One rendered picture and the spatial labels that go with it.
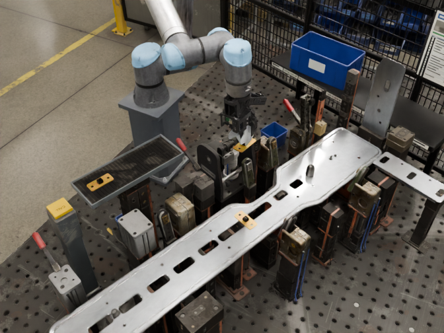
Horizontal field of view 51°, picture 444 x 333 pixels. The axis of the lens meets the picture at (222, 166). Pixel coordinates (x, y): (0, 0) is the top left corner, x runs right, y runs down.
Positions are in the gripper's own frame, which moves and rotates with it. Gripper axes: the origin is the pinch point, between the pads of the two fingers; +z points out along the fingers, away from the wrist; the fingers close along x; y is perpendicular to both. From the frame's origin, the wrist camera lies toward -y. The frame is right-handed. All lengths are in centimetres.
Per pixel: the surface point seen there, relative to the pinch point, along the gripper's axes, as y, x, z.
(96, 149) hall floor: -44, -167, 122
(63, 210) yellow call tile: 51, -32, 8
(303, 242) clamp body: 8.2, 28.7, 23.8
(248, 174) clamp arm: -6.0, -3.3, 22.9
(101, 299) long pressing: 61, -10, 25
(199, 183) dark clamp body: 10.7, -12.4, 18.6
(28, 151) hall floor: -13, -205, 120
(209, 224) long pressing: 18.4, -2.4, 26.5
